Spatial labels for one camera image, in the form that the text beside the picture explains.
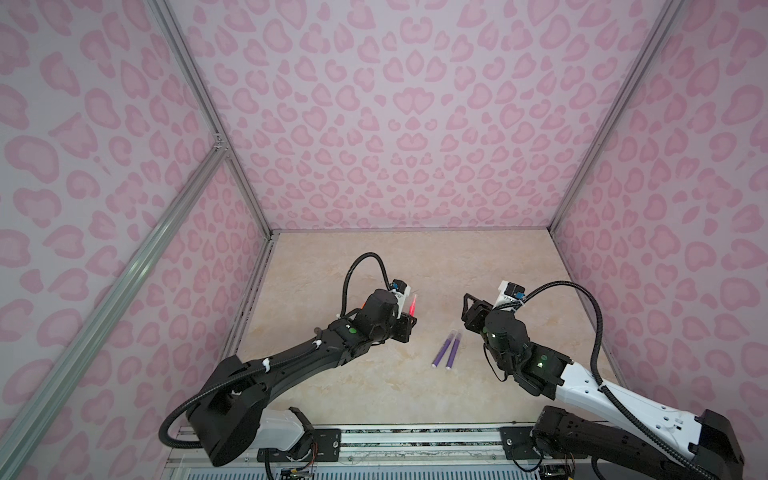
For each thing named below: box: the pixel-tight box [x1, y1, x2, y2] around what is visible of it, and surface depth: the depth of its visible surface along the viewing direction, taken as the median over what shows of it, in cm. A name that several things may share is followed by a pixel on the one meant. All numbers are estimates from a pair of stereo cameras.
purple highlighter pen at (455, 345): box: [445, 332, 462, 370], surface depth 90 cm
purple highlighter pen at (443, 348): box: [431, 329, 458, 368], surface depth 91 cm
